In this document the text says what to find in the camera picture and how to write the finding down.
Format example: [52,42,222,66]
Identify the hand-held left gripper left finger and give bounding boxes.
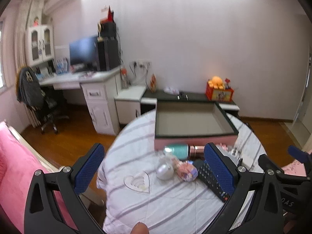
[24,143,106,234]

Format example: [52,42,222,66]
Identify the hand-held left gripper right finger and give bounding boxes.
[202,142,285,234]

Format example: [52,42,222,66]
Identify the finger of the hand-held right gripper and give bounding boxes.
[288,145,312,175]
[258,154,286,179]

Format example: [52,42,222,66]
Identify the black remote control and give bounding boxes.
[186,160,231,203]

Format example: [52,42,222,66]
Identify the pink patterned toy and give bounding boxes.
[175,161,199,182]

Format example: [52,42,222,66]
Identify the white plastic bag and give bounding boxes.
[158,151,181,167]

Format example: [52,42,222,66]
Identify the silver ball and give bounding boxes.
[156,163,174,181]

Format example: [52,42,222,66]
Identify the pink box with dark rim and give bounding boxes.
[154,99,239,152]

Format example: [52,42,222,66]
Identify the person's left hand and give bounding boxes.
[131,222,150,234]

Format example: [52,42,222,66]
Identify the pink white block toy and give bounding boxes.
[214,143,236,153]

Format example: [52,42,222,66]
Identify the clear plastic bag with key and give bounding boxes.
[229,147,244,167]

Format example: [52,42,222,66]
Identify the rose gold cylinder container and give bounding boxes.
[189,145,207,158]

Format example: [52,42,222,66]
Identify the teal case with clear cover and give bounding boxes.
[163,144,190,158]

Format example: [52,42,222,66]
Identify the white door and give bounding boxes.
[291,56,312,152]

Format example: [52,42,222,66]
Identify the white bed footboard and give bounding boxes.
[5,119,62,174]

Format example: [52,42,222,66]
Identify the pink blanket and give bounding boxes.
[0,121,79,234]

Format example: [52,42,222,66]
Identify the white desk with drawers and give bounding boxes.
[39,66,123,136]

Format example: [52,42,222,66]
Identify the red printed box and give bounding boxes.
[205,82,235,102]

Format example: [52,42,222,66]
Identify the black office chair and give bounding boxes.
[16,66,70,134]

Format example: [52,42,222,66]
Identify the dark low cabinet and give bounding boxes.
[140,90,241,118]

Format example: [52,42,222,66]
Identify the white radiator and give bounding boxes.
[23,102,41,129]

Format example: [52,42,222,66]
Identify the white nightstand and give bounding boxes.
[114,86,153,128]

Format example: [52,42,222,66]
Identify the white pink packet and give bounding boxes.
[164,86,181,96]

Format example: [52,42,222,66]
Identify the bottle with orange cap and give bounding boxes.
[121,68,129,90]

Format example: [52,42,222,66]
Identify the grey jacket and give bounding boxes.
[16,66,42,108]

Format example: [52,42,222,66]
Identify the black computer tower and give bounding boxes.
[97,39,121,71]

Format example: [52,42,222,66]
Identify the black computer monitor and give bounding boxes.
[69,36,99,70]

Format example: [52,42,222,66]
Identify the white hutch cabinet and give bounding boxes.
[26,24,55,67]

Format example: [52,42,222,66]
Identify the black box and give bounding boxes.
[100,22,118,40]

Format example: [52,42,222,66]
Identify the pale curtain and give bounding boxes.
[14,0,46,69]

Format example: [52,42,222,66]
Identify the red paper decoration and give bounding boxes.
[101,5,115,24]

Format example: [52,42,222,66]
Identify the white air conditioner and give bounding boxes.
[44,0,81,15]

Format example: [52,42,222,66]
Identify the white wall socket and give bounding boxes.
[132,60,153,70]

